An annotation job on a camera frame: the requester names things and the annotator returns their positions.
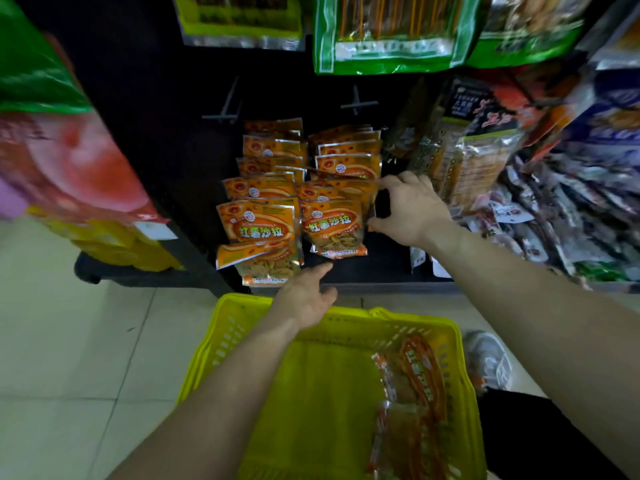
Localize person's left hand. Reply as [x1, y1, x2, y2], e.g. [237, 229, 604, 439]
[269, 262, 339, 333]

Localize person's right hand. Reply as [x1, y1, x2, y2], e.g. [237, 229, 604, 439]
[367, 171, 453, 251]

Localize yellow plastic shopping basket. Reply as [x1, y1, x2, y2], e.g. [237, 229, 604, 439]
[175, 293, 489, 480]

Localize person's left forearm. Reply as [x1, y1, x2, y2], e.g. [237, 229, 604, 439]
[107, 314, 301, 480]

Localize person's right forearm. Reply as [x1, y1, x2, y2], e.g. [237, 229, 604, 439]
[429, 224, 640, 480]

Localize person's white right shoe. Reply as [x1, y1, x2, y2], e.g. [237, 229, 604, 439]
[462, 330, 513, 393]

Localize green stick snack packet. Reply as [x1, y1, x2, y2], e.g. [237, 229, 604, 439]
[465, 0, 596, 69]

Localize blue printed snack bag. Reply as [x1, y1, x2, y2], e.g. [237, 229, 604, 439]
[555, 69, 640, 165]

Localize person's black trousers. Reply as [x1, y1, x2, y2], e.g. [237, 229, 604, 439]
[477, 387, 631, 480]

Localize strip of orange-beige packets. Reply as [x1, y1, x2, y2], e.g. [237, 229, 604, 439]
[409, 114, 526, 211]

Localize metal peg hook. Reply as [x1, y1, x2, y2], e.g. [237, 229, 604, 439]
[339, 84, 379, 115]
[201, 77, 241, 123]

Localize pile of small white packets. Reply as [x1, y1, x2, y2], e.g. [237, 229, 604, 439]
[409, 154, 640, 291]

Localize black base plinth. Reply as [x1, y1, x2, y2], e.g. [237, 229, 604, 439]
[73, 239, 233, 295]

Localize white price card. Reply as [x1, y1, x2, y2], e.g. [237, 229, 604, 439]
[132, 222, 179, 241]

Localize green-bordered skewer packet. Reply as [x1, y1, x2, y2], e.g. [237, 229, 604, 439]
[313, 0, 483, 75]

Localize hanging yellow red-label packets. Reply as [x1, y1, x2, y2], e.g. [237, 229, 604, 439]
[27, 204, 183, 273]

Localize yellow-edged dark stick packet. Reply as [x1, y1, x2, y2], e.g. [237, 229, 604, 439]
[172, 0, 306, 51]

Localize brown clear flat packet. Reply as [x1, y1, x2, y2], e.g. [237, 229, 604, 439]
[589, 19, 640, 71]

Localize pink peach print bag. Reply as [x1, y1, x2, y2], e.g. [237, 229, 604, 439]
[0, 109, 169, 225]

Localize green apple print bag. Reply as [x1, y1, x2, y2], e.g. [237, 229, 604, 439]
[0, 0, 93, 115]

